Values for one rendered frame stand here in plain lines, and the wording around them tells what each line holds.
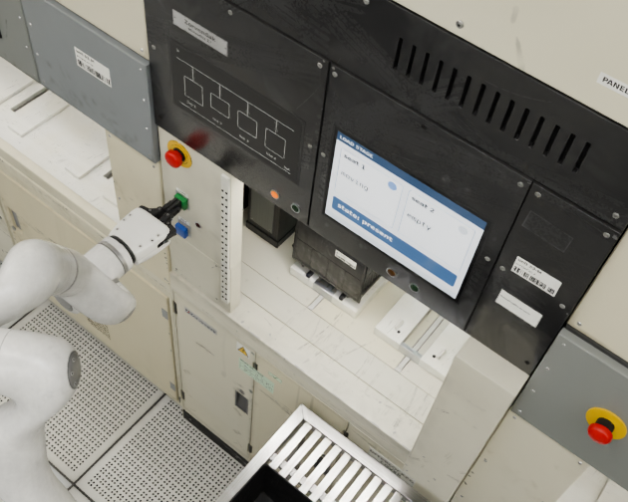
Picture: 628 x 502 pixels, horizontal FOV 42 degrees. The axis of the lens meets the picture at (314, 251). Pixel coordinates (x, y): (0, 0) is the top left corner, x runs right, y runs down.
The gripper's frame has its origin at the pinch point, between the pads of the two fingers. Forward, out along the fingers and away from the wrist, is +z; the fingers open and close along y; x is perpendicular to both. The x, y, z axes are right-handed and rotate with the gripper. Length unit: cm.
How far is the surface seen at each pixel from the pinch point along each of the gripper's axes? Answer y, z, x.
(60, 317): -67, 2, -120
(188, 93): 4.2, 2.6, 34.9
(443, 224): 59, 3, 42
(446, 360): 63, 26, -30
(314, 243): 23.6, 22.7, -14.9
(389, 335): 49, 23, -30
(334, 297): 31.7, 22.6, -30.2
